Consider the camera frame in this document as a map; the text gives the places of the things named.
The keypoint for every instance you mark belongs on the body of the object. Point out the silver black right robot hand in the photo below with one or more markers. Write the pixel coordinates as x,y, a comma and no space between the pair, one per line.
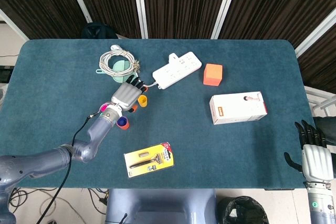
317,163

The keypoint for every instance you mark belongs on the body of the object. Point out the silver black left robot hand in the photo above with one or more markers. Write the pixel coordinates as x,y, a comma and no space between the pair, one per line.
126,95

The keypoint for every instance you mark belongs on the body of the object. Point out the yellow plastic cup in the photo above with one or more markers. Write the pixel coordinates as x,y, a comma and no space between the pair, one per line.
143,101

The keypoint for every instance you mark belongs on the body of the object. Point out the pink plastic cup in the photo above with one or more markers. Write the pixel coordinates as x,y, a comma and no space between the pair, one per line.
104,107

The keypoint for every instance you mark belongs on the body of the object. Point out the dark blue plastic cup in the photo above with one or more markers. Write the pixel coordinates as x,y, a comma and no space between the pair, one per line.
121,121

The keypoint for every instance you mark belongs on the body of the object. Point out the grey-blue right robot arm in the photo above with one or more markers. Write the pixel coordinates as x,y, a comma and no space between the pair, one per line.
323,203

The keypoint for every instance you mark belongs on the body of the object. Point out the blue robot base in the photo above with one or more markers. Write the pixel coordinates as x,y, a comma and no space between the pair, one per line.
162,205

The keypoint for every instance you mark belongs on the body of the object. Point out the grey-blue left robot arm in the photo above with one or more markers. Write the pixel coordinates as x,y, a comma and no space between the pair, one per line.
39,161

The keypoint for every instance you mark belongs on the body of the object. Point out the large orange plastic cup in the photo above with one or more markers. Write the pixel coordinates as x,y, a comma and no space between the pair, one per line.
125,127

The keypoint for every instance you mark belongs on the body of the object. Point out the mint green plastic brush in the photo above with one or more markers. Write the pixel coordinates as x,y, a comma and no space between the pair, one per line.
120,66

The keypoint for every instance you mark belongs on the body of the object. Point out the white power strip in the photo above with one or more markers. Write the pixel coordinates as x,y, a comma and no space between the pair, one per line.
178,70

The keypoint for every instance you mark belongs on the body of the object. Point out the white plug adapter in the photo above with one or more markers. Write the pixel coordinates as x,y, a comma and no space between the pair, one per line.
173,57

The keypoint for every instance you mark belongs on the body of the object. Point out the yellow razor blister pack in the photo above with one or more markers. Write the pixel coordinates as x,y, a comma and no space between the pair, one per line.
149,161

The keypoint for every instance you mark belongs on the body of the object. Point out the teal felt table cover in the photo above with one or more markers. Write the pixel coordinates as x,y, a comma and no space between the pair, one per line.
183,134

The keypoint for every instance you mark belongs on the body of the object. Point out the black chair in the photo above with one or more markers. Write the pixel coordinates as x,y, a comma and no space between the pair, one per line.
98,31

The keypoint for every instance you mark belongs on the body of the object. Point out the orange cube block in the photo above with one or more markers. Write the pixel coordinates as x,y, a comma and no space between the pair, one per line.
212,75

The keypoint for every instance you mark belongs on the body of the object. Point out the black trash bin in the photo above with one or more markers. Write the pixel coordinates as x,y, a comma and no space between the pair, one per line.
241,211

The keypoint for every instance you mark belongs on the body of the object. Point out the white cardboard product box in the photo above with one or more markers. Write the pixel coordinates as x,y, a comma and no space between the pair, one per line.
239,108

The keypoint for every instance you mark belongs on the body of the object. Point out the black electronic device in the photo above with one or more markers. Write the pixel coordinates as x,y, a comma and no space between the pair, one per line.
5,75

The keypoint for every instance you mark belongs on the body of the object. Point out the white metal rack frame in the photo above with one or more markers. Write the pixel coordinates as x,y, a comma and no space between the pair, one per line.
312,92

